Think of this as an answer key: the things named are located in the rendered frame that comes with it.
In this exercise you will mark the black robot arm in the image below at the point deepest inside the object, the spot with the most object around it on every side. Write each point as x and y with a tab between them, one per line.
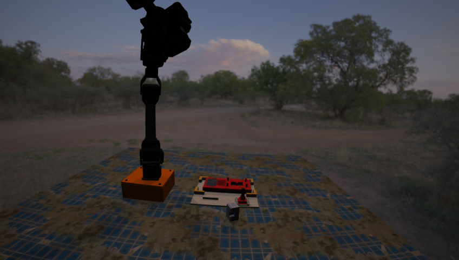
151	156

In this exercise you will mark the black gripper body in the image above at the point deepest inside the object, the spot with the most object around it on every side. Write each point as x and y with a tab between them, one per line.
153	23

